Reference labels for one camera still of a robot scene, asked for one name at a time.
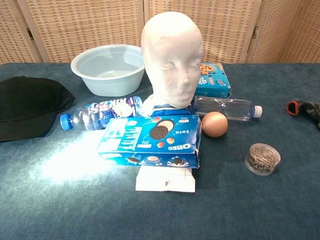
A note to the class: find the black baseball cap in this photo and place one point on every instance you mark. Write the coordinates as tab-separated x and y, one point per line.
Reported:
30	105

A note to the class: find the blue Oreo cookie box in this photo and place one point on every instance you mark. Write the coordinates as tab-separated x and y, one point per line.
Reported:
162	135

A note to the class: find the brown ball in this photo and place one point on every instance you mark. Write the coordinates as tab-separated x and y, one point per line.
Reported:
215	124

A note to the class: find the white foil packet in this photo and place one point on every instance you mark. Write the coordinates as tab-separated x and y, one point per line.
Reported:
162	182

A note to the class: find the light blue plastic basin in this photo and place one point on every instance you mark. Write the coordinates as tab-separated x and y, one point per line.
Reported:
107	82

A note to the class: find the blue snack box orange print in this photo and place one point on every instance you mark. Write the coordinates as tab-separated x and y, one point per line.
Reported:
217	85

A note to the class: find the white foam mannequin head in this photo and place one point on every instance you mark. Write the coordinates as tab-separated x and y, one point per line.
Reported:
172	50

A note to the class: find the blue-capped labelled water bottle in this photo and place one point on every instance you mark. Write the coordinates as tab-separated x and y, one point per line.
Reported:
85	117

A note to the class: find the clear white-capped plastic bottle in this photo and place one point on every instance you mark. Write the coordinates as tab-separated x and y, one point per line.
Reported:
235	108

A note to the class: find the clear tub of metal clips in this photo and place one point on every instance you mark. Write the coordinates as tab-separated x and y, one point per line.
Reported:
262	160

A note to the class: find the teal tablecloth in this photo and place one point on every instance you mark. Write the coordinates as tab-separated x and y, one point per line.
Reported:
75	212

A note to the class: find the woven rattan folding screen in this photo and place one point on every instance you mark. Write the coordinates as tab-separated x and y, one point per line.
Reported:
75	25

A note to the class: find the black screen hinge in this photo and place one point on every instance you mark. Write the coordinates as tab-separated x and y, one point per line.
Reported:
30	34
255	32

